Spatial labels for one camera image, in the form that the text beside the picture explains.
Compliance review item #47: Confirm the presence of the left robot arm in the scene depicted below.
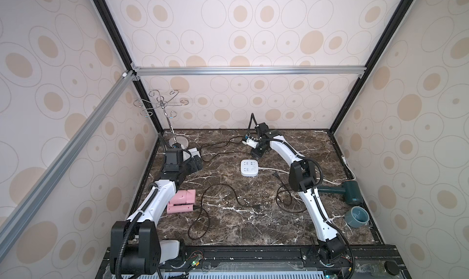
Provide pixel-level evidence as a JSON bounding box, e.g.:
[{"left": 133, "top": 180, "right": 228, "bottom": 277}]
[{"left": 109, "top": 148, "right": 202, "bottom": 279}]

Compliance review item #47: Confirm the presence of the teal ceramic cup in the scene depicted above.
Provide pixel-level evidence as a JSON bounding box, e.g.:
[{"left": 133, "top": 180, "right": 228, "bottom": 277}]
[{"left": 344, "top": 206, "right": 370, "bottom": 228}]

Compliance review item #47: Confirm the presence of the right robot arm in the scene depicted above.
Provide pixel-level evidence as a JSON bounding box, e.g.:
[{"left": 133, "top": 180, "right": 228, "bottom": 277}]
[{"left": 243, "top": 131, "right": 350, "bottom": 266}]

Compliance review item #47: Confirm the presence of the white dryer black cable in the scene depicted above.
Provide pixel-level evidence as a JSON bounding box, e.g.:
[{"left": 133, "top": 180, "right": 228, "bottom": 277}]
[{"left": 199, "top": 135, "right": 257, "bottom": 164}]

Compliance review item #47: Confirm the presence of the left aluminium frame bar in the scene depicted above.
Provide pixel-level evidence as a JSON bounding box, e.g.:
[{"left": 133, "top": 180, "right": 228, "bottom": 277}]
[{"left": 1, "top": 70, "right": 136, "bottom": 259}]

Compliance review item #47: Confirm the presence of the white hair dryer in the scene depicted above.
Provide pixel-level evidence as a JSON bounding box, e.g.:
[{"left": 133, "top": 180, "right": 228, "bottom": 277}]
[{"left": 183, "top": 148, "right": 200, "bottom": 161}]

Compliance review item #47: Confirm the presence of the chrome cup holder stand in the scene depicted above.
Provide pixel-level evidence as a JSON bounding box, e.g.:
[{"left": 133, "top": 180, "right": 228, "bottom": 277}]
[{"left": 133, "top": 89, "right": 189, "bottom": 149}]

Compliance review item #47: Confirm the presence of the black round knob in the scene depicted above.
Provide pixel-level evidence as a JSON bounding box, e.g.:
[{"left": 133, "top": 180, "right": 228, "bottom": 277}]
[{"left": 384, "top": 261, "right": 399, "bottom": 276}]

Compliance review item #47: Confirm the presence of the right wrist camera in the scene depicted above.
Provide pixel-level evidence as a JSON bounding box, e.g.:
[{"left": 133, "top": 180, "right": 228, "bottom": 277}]
[{"left": 241, "top": 123, "right": 270, "bottom": 148}]

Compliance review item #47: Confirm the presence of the green dryer black cable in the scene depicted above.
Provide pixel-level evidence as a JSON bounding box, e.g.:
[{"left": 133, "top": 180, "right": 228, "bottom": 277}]
[{"left": 272, "top": 171, "right": 309, "bottom": 214}]

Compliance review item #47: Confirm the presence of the horizontal aluminium frame bar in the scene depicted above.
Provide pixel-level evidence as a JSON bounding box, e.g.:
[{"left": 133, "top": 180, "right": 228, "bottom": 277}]
[{"left": 133, "top": 65, "right": 366, "bottom": 77}]

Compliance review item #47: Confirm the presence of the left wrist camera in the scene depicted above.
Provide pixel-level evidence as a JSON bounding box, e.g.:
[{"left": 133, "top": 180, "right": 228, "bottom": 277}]
[{"left": 161, "top": 148, "right": 184, "bottom": 173}]

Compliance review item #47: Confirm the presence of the white power strip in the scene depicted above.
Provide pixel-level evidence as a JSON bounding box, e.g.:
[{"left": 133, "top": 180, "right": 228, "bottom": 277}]
[{"left": 240, "top": 159, "right": 259, "bottom": 177}]

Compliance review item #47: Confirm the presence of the pink dryer black cable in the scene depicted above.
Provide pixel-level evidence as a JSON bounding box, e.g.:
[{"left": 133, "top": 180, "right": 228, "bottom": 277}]
[{"left": 187, "top": 183, "right": 263, "bottom": 241}]

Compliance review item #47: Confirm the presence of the dark green hair dryer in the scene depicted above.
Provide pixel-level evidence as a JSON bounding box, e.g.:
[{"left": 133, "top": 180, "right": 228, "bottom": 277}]
[{"left": 318, "top": 180, "right": 364, "bottom": 206}]

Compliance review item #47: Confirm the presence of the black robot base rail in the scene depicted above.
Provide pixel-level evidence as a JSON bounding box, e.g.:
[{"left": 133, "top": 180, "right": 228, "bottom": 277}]
[{"left": 95, "top": 244, "right": 413, "bottom": 279}]

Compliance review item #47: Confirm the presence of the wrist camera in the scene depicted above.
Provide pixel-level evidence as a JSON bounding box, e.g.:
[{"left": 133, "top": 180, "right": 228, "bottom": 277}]
[
  {"left": 241, "top": 123, "right": 270, "bottom": 148},
  {"left": 161, "top": 148, "right": 184, "bottom": 173}
]

